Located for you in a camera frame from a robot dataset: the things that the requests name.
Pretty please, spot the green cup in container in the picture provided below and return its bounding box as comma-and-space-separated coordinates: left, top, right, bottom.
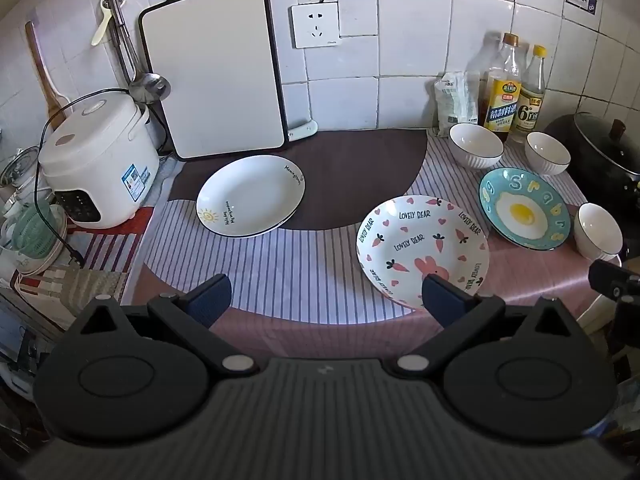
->
10, 200, 68, 276

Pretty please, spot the pink rabbit print plate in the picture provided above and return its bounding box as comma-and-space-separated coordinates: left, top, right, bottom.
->
356, 195, 490, 312

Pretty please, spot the red patterned cloth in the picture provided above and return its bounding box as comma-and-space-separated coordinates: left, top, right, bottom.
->
15, 160, 176, 321

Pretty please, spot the white plate with sun print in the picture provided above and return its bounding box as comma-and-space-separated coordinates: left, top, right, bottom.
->
196, 155, 306, 239

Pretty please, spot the white wall socket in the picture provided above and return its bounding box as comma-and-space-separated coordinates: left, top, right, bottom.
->
291, 2, 342, 50

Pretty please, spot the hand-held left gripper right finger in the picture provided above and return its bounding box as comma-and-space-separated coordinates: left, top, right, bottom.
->
392, 275, 577, 376

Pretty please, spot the wooden spatula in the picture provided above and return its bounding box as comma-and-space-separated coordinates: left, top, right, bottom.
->
25, 21, 67, 133

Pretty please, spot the yellow label bottle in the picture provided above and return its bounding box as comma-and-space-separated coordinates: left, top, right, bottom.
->
483, 33, 524, 134

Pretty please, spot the white cutting board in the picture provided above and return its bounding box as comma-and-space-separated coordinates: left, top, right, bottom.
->
138, 0, 288, 162

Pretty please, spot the white seasoning bag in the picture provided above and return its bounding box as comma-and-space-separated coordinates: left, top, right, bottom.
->
432, 71, 482, 137

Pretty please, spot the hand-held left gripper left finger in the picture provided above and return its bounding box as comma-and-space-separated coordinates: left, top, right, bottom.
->
67, 274, 260, 379

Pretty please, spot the rice cooker power cable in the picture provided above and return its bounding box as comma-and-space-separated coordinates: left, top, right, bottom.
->
34, 87, 131, 266

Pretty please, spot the glass wok lid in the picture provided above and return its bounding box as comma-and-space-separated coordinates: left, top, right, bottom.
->
574, 112, 640, 181

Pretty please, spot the metal ladle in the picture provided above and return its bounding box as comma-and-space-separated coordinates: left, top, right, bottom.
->
107, 0, 171, 104

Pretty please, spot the black wok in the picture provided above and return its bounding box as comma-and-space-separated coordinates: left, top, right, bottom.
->
542, 112, 640, 211

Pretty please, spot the teal fried egg plate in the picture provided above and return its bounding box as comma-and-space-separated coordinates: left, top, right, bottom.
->
479, 167, 572, 251

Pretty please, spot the white ribbed bowl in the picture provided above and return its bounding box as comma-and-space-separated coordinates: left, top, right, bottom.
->
448, 123, 505, 170
524, 131, 572, 176
573, 203, 624, 262

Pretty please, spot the clear bottle with dark liquid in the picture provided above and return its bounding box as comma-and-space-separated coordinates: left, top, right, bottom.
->
467, 31, 506, 131

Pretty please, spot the white handled knife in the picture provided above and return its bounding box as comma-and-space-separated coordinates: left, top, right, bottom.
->
287, 119, 318, 140

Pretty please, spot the white rice cooker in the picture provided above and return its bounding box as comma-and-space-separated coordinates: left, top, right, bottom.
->
38, 91, 161, 230

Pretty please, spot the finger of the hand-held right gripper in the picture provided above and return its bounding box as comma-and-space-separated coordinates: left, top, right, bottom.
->
588, 259, 640, 305

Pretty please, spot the cream plastic rice paddle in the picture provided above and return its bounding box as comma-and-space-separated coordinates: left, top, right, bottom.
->
91, 0, 123, 47

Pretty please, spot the clear bottle with yellow cap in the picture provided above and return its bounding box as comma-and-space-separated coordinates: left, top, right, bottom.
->
511, 45, 548, 143

